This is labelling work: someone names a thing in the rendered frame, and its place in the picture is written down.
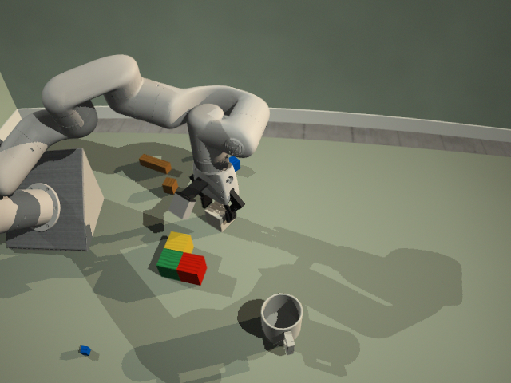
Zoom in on yellow cube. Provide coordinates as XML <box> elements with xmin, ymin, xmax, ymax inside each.
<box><xmin>164</xmin><ymin>231</ymin><xmax>193</xmax><ymax>253</ymax></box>

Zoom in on green cube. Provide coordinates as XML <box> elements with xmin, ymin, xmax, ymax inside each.
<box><xmin>156</xmin><ymin>248</ymin><xmax>184</xmax><ymax>281</ymax></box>

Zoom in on orange rectangular block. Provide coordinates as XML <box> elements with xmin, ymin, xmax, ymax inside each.
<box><xmin>139</xmin><ymin>154</ymin><xmax>172</xmax><ymax>174</ymax></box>

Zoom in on orange cube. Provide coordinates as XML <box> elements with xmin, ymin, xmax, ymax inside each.
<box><xmin>162</xmin><ymin>177</ymin><xmax>178</xmax><ymax>195</ymax></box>

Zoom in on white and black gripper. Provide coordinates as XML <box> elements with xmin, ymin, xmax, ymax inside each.
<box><xmin>189</xmin><ymin>161</ymin><xmax>245</xmax><ymax>223</ymax></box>

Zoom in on grey mug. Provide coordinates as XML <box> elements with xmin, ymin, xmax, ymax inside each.
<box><xmin>261</xmin><ymin>293</ymin><xmax>303</xmax><ymax>355</ymax></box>

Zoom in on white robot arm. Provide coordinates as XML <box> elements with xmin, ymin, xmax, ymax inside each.
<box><xmin>0</xmin><ymin>55</ymin><xmax>270</xmax><ymax>234</ymax></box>

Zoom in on red cube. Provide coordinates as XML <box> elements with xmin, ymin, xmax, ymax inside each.
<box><xmin>176</xmin><ymin>252</ymin><xmax>207</xmax><ymax>286</ymax></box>

